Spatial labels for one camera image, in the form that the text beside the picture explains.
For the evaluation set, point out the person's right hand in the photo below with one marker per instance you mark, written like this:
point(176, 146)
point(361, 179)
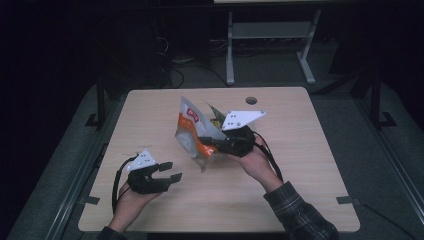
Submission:
point(260, 166)

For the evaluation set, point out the person's left hand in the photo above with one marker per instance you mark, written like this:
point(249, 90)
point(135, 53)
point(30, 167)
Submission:
point(128, 206)

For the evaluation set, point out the grey metal desk frame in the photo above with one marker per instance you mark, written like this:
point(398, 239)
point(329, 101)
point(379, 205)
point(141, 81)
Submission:
point(270, 30)

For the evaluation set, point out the black tape strip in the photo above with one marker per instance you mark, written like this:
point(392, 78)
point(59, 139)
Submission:
point(346, 200)
point(90, 200)

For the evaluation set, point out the black metal stand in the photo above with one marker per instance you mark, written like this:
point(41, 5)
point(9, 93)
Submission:
point(376, 103)
point(101, 106)

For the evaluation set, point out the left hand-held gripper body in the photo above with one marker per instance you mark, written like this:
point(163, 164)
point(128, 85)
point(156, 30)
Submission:
point(143, 183)

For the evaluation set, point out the orange white food packet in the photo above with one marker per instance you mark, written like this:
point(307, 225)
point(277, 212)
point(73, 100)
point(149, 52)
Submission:
point(191, 130)

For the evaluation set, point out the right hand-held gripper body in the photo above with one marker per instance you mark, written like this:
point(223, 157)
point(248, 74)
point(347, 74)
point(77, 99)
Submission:
point(238, 143)

